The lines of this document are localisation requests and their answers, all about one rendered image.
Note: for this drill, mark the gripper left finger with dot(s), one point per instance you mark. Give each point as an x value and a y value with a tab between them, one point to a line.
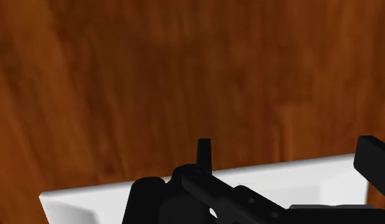
192	195

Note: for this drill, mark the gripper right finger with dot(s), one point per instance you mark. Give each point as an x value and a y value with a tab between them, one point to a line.
373	161

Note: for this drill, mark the white rectangular basin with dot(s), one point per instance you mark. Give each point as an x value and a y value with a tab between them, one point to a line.
86	203

